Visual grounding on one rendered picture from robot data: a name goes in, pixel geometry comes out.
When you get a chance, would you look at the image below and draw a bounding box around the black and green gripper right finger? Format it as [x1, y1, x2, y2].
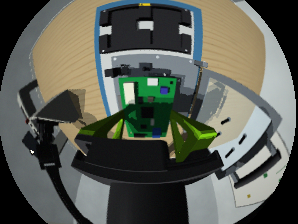
[170, 110, 217, 162]

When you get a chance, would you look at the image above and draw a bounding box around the green circuit board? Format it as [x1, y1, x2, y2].
[118, 77, 177, 138]

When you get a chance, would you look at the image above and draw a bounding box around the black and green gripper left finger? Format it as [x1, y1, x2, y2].
[78, 110, 125, 139]

